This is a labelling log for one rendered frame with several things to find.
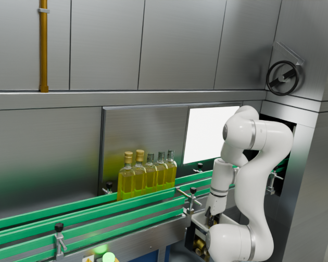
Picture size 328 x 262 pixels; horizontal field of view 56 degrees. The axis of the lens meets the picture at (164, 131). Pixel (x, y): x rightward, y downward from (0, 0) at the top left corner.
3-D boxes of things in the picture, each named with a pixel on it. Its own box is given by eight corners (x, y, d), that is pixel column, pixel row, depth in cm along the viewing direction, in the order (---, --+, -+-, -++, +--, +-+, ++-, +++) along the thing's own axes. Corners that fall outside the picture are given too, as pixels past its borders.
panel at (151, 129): (228, 154, 196) (237, 102, 186) (232, 156, 193) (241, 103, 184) (99, 180, 141) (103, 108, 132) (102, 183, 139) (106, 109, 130)
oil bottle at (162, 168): (157, 199, 150) (161, 158, 144) (164, 205, 145) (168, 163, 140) (148, 202, 146) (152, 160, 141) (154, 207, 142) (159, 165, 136)
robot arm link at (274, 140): (221, 247, 115) (262, 249, 116) (229, 267, 103) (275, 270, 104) (240, 116, 105) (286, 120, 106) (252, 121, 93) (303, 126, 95)
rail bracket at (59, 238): (63, 254, 106) (63, 220, 102) (71, 267, 101) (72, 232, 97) (51, 258, 104) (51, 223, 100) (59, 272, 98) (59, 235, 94)
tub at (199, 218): (211, 222, 158) (213, 207, 156) (245, 246, 142) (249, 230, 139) (185, 232, 148) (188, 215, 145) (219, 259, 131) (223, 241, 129)
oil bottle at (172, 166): (166, 196, 154) (170, 156, 148) (173, 201, 149) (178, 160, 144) (156, 199, 150) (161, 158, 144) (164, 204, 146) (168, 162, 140)
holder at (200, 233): (201, 231, 164) (205, 205, 160) (241, 261, 144) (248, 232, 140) (177, 240, 154) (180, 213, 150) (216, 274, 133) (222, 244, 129)
